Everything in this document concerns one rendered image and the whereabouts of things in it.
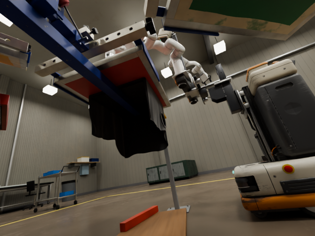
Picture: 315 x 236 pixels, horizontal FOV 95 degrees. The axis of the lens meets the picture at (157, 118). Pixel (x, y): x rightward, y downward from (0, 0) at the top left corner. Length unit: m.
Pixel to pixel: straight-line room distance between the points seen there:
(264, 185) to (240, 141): 6.32
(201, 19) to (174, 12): 0.14
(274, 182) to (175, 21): 0.99
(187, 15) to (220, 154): 6.85
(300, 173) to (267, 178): 0.15
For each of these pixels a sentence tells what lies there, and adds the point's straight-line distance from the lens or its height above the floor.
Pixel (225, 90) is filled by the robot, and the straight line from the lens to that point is 1.48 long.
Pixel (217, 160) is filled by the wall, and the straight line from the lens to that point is 7.35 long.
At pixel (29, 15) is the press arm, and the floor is 0.87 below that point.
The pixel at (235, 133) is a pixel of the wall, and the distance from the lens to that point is 7.42.
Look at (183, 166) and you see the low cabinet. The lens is 5.84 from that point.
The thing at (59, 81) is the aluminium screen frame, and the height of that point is 0.95.
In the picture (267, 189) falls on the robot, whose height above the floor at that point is 0.15.
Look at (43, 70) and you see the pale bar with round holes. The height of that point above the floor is 0.99.
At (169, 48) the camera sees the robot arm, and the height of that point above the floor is 1.40.
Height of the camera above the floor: 0.33
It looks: 21 degrees up
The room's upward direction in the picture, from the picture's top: 10 degrees counter-clockwise
